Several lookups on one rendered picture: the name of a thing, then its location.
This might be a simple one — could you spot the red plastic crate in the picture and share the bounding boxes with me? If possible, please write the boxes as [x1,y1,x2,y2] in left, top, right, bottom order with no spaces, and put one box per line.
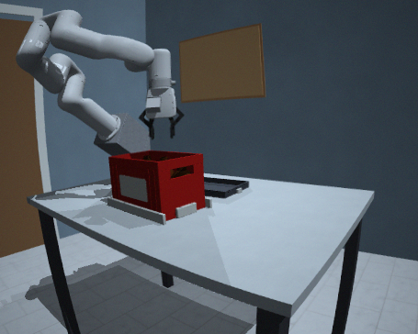
[109,150,206,221]

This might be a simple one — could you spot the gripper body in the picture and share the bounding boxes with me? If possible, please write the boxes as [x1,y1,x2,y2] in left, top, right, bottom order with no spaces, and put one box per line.
[146,86,176,119]

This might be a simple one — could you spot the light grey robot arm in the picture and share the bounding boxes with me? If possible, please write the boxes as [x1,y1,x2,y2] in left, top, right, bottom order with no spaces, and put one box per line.
[16,10,175,140]

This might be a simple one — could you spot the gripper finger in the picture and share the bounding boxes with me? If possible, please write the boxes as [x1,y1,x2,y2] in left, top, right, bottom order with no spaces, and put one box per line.
[139,110,154,139]
[169,107,184,139]

